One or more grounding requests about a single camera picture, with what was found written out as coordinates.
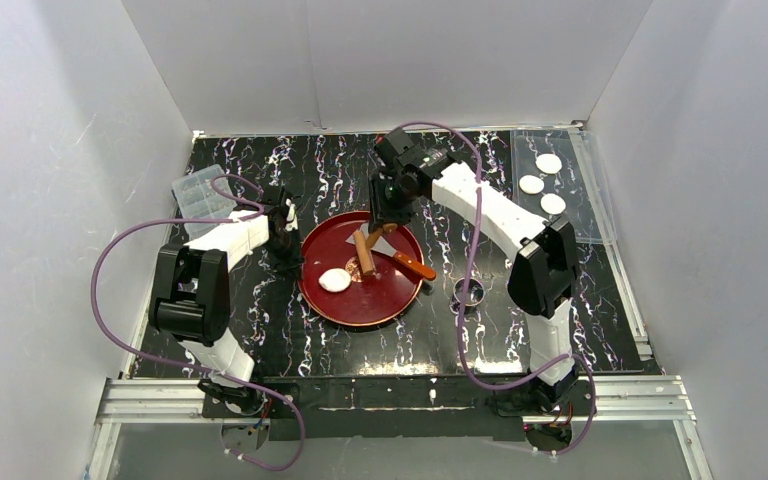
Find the round dumpling wrapper left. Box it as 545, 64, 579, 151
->
518, 175, 545, 195

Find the aluminium frame rail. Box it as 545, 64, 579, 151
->
83, 374, 712, 479

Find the round metal cutter ring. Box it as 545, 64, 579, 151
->
452, 277, 487, 315

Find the white dough lump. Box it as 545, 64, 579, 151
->
318, 268, 352, 293

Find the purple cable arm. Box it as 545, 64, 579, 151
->
390, 121, 599, 458
89, 173, 307, 473

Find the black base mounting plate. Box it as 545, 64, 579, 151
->
198, 374, 597, 443

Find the round dumpling wrapper near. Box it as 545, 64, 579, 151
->
540, 193, 566, 216

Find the round dumpling wrapper far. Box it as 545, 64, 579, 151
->
535, 153, 563, 175

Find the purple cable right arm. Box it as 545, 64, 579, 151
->
390, 121, 599, 458

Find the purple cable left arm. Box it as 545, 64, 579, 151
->
89, 173, 307, 473

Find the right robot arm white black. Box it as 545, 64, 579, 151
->
369, 125, 581, 403

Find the round dumpling wrapper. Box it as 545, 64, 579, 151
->
518, 175, 545, 195
535, 153, 563, 175
540, 193, 566, 216

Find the clear plastic compartment box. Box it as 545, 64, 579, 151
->
171, 165, 237, 219

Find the red round lacquer plate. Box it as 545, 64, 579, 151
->
298, 211, 430, 327

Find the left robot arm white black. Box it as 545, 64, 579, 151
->
149, 186, 304, 388

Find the wooden double-ended pastry roller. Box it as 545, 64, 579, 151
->
347, 222, 398, 276

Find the clear acrylic tray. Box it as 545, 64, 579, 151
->
511, 129, 617, 245

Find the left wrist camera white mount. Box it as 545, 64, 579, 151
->
284, 199, 298, 232

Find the metal scraper wooden handle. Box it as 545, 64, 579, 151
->
383, 247, 437, 281

